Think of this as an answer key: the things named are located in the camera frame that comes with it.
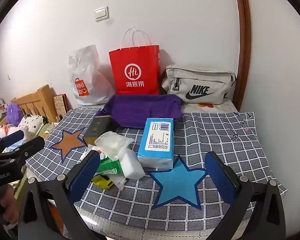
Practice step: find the white wall light switch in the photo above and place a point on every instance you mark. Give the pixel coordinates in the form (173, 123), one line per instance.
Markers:
(101, 13)

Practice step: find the brown cardboard items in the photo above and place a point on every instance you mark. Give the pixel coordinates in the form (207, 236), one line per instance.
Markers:
(37, 100)

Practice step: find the white plastic shopping bag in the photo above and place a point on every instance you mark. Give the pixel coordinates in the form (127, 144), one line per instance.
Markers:
(87, 72)

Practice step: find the clear pale green packet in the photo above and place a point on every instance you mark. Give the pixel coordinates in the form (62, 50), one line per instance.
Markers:
(111, 142)

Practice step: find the pastel cloth pile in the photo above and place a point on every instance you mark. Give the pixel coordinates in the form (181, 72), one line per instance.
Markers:
(1, 132)

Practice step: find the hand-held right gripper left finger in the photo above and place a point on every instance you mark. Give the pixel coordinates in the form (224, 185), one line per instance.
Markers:
(86, 173)

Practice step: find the red paper shopping bag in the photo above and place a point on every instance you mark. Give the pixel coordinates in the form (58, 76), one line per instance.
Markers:
(137, 62)

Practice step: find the grey checked blanket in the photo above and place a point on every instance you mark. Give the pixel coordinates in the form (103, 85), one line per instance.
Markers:
(215, 142)

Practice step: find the white floral sheet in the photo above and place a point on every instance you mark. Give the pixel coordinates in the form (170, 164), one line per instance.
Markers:
(215, 107)

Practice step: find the white dotted pillow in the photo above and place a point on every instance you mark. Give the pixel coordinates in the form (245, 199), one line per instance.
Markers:
(32, 123)

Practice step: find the grey waist bag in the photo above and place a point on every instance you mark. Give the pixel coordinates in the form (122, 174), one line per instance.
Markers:
(197, 82)

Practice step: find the person's left hand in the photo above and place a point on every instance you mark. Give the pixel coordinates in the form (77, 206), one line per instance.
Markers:
(7, 201)

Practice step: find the blue star patch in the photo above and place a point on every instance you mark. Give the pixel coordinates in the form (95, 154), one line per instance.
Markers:
(177, 182)

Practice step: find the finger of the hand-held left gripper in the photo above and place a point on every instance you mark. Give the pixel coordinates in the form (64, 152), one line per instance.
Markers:
(11, 138)
(27, 148)

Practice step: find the brown wooden door frame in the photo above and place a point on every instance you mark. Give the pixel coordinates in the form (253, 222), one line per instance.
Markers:
(243, 42)

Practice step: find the blue tissue pack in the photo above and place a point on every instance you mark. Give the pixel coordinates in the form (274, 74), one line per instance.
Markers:
(157, 142)

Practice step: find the dark olive tin box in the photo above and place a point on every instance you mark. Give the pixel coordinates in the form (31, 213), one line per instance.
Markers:
(96, 130)

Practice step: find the orange star patch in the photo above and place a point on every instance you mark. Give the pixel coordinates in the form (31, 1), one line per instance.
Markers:
(68, 142)

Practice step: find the purple plush toy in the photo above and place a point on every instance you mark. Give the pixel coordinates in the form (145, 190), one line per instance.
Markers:
(14, 113)

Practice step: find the purple towel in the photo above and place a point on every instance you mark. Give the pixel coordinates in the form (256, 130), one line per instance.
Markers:
(145, 110)

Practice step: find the green foil packet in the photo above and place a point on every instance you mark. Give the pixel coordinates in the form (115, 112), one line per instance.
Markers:
(110, 166)

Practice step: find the brown patterned notebook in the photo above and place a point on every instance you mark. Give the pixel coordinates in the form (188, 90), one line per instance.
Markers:
(60, 105)

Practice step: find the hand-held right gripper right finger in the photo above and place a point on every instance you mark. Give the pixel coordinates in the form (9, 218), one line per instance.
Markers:
(220, 177)

